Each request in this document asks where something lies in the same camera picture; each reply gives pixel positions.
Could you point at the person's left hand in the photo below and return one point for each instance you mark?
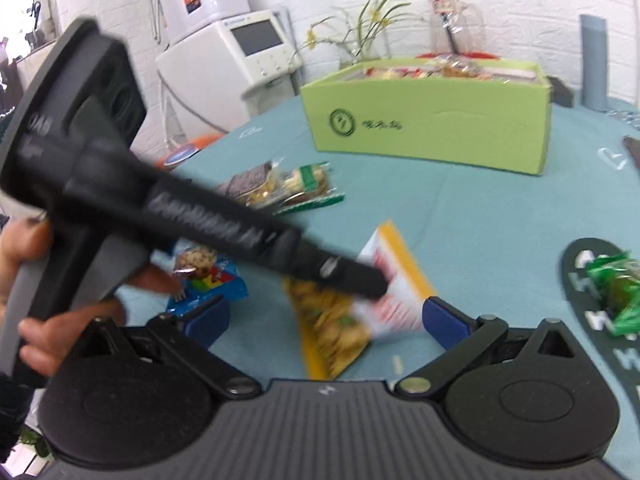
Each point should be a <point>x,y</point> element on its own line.
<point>70,332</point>

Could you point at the blue round lid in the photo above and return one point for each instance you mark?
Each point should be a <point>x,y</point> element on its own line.
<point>180,155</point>

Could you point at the yellow snack packet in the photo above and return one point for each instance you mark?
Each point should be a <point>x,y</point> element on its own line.
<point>345,327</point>

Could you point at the smartphone with red case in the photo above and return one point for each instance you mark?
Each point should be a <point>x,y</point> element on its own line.
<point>634,152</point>

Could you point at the green edged biscuit packet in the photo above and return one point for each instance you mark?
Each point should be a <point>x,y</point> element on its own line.
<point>310,185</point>

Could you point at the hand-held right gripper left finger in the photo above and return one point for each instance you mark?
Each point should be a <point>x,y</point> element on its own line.
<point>207,322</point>

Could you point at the white device with screen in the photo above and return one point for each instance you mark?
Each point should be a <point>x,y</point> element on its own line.
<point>200,67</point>

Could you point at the glass pitcher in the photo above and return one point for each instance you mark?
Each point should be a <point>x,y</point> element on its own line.
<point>455,30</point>

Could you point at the yellow flower plant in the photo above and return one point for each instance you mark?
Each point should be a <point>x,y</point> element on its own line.
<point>374,12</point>

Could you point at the blue cookie snack packet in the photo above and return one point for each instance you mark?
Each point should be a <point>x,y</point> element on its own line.
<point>210,265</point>

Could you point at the light green cardboard box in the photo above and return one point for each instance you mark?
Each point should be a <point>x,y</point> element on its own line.
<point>425,130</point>

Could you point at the orange plastic bowl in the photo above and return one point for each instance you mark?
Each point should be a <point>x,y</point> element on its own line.
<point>206,140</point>

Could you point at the small black box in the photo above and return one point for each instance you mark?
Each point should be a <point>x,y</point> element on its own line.
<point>562,92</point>

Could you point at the grey thermos bottle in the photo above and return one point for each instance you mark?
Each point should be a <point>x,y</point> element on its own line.
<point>594,65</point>

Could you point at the brown cake snack packet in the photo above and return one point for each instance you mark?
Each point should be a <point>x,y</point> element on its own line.
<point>250,182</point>

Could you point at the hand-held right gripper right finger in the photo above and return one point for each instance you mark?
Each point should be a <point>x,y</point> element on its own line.
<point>445,320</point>

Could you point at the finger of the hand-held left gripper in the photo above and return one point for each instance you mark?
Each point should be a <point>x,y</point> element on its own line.
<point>350,272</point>

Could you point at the green snack packet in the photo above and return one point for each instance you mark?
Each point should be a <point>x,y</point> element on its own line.
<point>616,290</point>

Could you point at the pile of assorted snack packets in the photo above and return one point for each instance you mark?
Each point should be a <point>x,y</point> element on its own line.
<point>450,70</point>

